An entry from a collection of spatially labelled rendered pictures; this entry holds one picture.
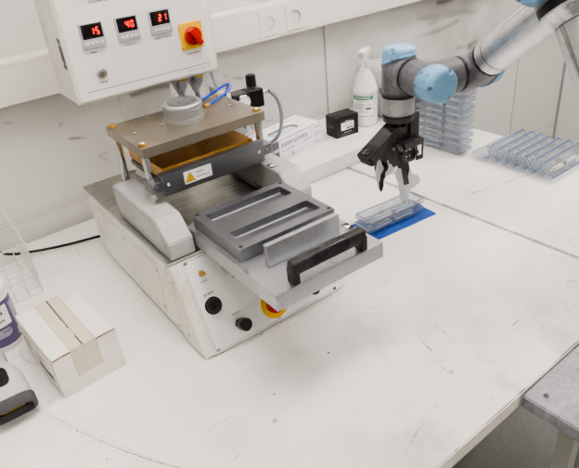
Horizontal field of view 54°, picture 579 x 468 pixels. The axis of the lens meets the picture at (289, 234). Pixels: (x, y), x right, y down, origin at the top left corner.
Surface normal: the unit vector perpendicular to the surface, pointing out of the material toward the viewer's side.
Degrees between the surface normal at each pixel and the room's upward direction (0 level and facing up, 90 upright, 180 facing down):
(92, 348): 88
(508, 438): 0
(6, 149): 90
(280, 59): 90
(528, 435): 0
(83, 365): 89
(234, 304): 65
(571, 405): 0
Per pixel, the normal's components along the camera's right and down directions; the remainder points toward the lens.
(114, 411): -0.09, -0.86
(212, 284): 0.50, -0.03
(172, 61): 0.59, 0.36
